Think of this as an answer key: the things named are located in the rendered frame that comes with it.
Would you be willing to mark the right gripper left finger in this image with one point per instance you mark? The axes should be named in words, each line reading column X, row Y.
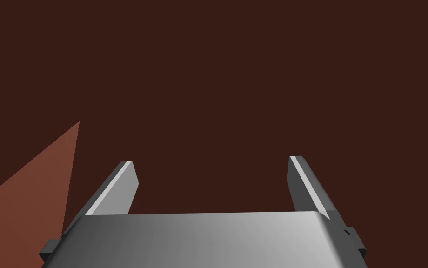
column 116, row 193

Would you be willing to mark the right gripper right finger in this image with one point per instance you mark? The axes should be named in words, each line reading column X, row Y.
column 306, row 190

